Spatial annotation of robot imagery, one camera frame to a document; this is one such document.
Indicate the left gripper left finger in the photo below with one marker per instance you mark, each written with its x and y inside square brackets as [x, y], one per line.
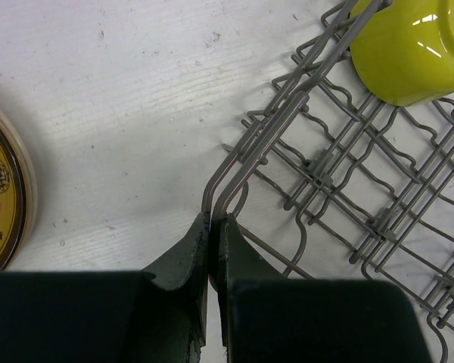
[156, 314]

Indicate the grey wire dish rack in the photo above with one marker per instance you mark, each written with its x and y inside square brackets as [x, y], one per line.
[329, 181]

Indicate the yellow-green bowl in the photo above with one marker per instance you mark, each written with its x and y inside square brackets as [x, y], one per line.
[404, 55]

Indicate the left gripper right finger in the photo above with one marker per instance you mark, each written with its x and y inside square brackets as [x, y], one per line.
[267, 317]

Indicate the yellow patterned plate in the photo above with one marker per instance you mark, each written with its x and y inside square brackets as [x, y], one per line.
[12, 200]

